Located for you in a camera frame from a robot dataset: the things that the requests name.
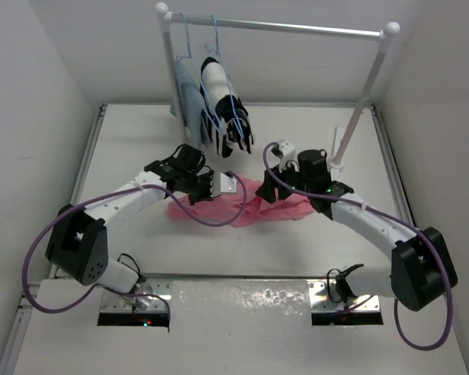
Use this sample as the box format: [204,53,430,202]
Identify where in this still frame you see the white clothes rack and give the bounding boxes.
[155,2,400,171]

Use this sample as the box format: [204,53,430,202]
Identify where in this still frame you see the purple cable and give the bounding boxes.
[261,141,454,350]
[22,170,247,314]

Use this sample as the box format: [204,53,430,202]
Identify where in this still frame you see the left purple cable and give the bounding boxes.
[22,170,247,314]

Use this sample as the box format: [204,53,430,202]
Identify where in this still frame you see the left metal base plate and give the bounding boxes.
[99,278,172,315]

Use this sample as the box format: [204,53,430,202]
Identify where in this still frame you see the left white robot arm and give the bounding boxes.
[45,144,214,293]

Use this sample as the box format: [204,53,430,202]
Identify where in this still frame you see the light blue hanging garment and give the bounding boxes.
[175,59,211,150]

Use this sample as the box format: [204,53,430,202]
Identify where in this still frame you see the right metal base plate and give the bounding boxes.
[307,278,381,314]

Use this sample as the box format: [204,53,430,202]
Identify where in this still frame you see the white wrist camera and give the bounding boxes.
[212,172,238,198]
[272,139,296,172]

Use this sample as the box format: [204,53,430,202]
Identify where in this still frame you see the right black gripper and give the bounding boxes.
[256,157,313,204]

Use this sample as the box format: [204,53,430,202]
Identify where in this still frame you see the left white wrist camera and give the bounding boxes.
[212,172,238,198]

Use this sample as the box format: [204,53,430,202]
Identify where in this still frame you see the blue hanger with striped garment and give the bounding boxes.
[200,15,253,148]

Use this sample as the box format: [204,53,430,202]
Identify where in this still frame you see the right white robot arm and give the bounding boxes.
[256,141,458,311]

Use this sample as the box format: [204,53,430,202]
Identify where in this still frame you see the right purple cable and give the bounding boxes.
[261,141,454,350]

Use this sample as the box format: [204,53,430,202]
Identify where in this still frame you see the metal base plate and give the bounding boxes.
[99,278,172,315]
[307,278,381,314]

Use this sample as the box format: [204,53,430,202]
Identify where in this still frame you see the black and white hanging garment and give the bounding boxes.
[200,56,254,158]

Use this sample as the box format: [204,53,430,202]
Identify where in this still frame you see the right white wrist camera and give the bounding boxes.
[272,139,296,172]

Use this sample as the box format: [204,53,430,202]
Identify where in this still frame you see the pink t shirt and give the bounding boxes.
[166,177,314,227]

